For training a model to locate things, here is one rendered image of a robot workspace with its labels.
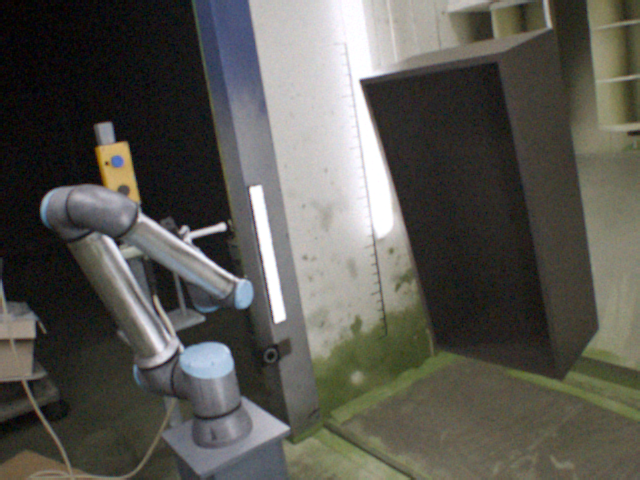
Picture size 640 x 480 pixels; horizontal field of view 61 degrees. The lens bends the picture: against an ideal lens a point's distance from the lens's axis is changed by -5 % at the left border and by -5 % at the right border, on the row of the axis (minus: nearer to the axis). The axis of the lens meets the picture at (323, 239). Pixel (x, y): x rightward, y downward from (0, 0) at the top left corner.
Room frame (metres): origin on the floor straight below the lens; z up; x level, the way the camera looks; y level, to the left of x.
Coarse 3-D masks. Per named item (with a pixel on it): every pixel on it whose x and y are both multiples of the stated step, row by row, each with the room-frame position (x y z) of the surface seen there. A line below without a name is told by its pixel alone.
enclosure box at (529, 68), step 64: (448, 64) 1.80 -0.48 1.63; (512, 64) 1.67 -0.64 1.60; (384, 128) 2.17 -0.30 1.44; (448, 128) 2.30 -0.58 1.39; (512, 128) 1.69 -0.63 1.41; (448, 192) 2.40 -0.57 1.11; (512, 192) 2.16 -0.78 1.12; (576, 192) 1.92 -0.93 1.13; (448, 256) 2.37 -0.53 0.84; (512, 256) 2.25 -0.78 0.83; (576, 256) 1.90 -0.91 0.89; (448, 320) 2.34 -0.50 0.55; (512, 320) 2.28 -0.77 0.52; (576, 320) 1.89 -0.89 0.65
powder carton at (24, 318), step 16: (0, 304) 3.28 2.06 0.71; (16, 304) 3.33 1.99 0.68; (0, 320) 2.93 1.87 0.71; (16, 320) 2.98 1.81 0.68; (32, 320) 3.03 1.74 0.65; (0, 336) 2.89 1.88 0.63; (16, 336) 2.93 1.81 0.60; (32, 336) 2.98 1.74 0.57; (0, 352) 2.92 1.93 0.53; (32, 352) 3.02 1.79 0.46; (0, 368) 2.91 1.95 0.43; (16, 368) 2.95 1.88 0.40
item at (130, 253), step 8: (224, 224) 2.37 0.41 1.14; (192, 232) 2.30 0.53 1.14; (200, 232) 2.31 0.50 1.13; (208, 232) 2.33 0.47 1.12; (120, 248) 2.12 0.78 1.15; (128, 248) 2.14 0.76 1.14; (128, 256) 2.12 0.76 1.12; (136, 256) 2.14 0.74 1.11; (144, 256) 2.16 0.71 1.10; (144, 264) 2.16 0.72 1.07; (144, 272) 2.17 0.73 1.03; (152, 272) 2.17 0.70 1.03; (152, 280) 2.17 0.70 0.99; (152, 288) 2.16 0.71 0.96
